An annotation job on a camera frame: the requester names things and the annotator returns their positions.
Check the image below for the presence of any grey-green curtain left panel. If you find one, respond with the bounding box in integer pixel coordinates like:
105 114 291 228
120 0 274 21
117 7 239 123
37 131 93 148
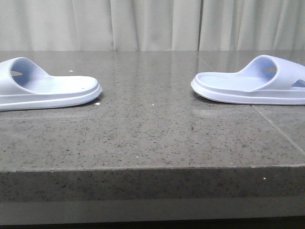
0 0 202 51

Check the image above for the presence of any grey-green curtain panel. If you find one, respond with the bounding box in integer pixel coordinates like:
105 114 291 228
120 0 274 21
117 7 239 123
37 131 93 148
198 0 305 51
0 0 202 51

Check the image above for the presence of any grey-green curtain right panel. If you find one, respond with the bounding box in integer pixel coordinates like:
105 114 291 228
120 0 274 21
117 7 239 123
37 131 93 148
198 0 305 51

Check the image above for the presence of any light blue slipper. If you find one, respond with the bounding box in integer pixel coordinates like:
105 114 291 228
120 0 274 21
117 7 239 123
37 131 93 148
0 57 102 111
191 55 305 105

